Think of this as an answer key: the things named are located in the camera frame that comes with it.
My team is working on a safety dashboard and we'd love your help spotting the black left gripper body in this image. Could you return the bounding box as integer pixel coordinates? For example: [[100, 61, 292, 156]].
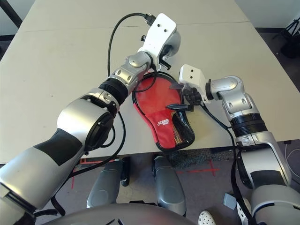
[[158, 44, 173, 70]]

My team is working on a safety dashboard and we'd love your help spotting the small grey box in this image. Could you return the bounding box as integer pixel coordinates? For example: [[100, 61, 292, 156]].
[[224, 192, 237, 210]]

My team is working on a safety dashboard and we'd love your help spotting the grey speckled foam mat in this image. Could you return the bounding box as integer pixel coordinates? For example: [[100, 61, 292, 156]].
[[167, 150, 235, 168]]

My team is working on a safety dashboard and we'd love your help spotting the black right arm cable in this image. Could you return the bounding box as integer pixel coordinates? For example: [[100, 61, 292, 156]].
[[201, 105, 251, 225]]

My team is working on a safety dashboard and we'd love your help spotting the grey robot torso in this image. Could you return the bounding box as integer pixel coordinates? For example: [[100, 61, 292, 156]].
[[44, 203, 197, 225]]

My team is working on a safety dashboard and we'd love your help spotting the grey robot right leg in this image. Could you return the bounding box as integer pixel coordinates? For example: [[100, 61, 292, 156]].
[[151, 156, 187, 216]]

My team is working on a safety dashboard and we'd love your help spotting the white floor cable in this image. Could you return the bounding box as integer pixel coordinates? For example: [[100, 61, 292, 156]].
[[285, 140, 300, 169]]

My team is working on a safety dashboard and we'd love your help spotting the grey robot left leg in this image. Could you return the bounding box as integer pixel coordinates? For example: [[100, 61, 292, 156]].
[[86, 157, 131, 209]]

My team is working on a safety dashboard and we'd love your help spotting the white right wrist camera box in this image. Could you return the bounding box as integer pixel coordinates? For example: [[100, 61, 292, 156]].
[[178, 64, 208, 104]]

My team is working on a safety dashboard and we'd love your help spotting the black metal table frame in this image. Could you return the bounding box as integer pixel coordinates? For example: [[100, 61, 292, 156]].
[[0, 0, 23, 22]]

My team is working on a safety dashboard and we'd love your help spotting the grey robot leg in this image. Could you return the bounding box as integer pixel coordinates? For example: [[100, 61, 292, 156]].
[[86, 157, 131, 209], [151, 156, 187, 216]]

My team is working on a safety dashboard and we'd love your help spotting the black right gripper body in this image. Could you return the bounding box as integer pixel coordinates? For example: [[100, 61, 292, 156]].
[[184, 87, 202, 112]]

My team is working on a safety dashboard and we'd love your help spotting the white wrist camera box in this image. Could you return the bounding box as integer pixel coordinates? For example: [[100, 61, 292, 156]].
[[137, 13, 177, 64], [178, 64, 208, 104]]

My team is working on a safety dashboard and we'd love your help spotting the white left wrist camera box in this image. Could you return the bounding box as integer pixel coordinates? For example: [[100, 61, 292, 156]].
[[137, 13, 177, 64]]

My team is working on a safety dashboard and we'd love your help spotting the black tripod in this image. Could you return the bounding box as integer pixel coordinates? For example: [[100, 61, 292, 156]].
[[280, 17, 300, 59]]

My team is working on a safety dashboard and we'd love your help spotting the red black paddle case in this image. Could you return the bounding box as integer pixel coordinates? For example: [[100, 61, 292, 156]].
[[132, 71, 196, 152]]

